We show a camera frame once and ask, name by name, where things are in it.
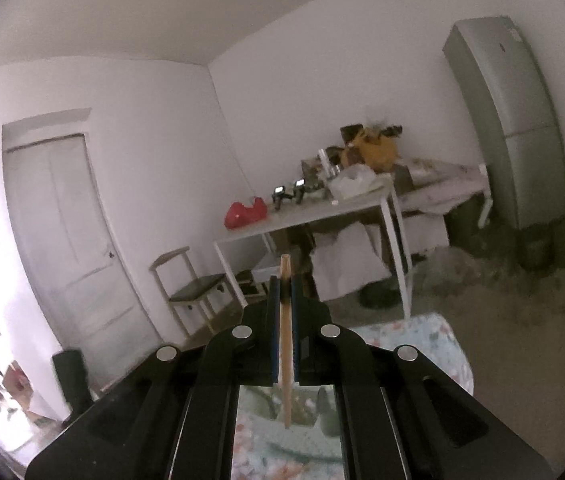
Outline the red plastic bag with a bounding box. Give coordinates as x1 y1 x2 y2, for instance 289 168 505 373
224 197 268 230

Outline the white sack under table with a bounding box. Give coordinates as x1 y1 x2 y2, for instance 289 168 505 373
311 222 392 301

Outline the silver refrigerator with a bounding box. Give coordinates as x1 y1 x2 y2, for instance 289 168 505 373
443 16 565 230

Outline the white plastic bag on table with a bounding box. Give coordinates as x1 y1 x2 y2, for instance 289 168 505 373
328 164 378 200

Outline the white metal table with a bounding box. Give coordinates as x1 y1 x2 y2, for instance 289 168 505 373
212 179 414 321

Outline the black device right on table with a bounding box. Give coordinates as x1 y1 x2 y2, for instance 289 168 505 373
293 178 314 205

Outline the black device on table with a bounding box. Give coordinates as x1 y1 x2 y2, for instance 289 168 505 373
293 178 314 205
272 185 294 211

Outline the pink covered low bench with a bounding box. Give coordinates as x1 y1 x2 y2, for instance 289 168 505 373
394 158 493 255

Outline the dark round pot on floor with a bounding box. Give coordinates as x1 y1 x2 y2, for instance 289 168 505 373
517 224 555 271

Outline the orange bag on table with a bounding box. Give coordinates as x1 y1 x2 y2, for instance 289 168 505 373
340 124 403 174

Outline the black device left on table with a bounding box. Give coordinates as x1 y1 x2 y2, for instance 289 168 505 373
272 185 294 211

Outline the white door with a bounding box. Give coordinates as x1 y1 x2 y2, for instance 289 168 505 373
0 108 164 356

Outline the green plastic utensil holder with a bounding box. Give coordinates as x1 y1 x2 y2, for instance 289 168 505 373
236 385 343 463

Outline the floral tablecloth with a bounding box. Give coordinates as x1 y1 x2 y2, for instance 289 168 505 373
230 313 474 479

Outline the wooden chair dark seat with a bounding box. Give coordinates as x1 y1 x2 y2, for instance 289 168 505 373
149 246 238 337

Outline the single wooden chopstick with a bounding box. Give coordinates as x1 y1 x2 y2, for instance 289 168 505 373
279 254 294 429

